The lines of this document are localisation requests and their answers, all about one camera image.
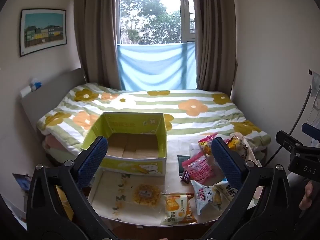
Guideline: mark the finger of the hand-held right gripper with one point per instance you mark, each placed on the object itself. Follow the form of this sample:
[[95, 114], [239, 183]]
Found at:
[[287, 141], [311, 131]]

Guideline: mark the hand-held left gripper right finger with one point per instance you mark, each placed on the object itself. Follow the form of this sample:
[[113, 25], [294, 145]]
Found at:
[[225, 162]]

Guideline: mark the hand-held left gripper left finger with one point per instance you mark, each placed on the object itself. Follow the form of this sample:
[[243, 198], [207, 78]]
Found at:
[[92, 162]]

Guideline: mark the yellow and white snack bag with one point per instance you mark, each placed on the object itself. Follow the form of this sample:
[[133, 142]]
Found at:
[[236, 142]]

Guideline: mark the pink striped snack packet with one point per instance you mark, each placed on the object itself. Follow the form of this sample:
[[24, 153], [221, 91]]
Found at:
[[200, 170]]

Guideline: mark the green and white cardboard box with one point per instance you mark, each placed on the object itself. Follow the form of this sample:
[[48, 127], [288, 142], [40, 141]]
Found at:
[[110, 127]]

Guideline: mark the white red-lettered snack packet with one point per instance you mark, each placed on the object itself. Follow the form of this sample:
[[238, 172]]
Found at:
[[206, 197]]

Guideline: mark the dark brown small snack packet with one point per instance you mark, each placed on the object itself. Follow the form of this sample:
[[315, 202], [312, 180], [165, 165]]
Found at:
[[186, 177]]

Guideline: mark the dark green snack packet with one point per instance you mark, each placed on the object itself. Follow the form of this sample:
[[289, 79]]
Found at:
[[180, 163]]

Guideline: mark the orange and white snack packet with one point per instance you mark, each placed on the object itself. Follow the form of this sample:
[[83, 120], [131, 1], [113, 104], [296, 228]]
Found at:
[[176, 208]]

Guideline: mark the person's right hand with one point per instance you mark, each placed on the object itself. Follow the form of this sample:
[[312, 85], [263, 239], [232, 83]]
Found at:
[[310, 197]]

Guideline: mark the white and yellow snack packet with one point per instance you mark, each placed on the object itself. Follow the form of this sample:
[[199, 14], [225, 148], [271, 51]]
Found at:
[[223, 188]]

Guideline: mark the pale green bed sheet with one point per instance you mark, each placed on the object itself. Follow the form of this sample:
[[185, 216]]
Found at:
[[57, 152]]

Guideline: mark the hanging pale cloth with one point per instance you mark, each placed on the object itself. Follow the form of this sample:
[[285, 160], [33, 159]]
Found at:
[[315, 90]]

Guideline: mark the pink bedding layer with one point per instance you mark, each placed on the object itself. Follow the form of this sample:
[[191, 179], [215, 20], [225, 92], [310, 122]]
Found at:
[[53, 140]]

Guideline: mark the yellow paper bag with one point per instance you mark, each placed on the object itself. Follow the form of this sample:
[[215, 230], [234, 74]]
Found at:
[[62, 200]]

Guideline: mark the round yellow snack packet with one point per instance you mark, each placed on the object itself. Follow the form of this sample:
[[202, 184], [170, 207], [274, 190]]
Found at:
[[146, 195]]

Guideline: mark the floral striped blanket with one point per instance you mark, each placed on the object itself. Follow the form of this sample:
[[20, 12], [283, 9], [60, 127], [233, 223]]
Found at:
[[175, 112]]

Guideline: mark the magazine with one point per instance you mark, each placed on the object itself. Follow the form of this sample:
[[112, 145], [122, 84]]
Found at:
[[22, 182]]

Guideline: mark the grey bed headboard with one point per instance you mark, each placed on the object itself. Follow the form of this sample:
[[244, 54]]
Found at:
[[50, 92]]

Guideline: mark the white and blue bottle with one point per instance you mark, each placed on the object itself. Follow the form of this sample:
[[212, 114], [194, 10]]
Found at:
[[35, 83]]

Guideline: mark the white tissue box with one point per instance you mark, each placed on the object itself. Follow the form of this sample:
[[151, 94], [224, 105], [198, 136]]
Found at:
[[25, 91]]

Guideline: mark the light blue cloth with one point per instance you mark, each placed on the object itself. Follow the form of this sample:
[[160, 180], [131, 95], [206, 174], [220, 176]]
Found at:
[[155, 65]]

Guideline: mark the brown curtain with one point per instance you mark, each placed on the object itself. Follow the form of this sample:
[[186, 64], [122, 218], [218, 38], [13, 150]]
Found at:
[[215, 35], [97, 30]]

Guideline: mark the framed house picture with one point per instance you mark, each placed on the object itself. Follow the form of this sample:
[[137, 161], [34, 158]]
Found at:
[[43, 31]]

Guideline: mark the window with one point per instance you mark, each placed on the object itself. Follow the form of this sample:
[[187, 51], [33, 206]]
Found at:
[[150, 12]]

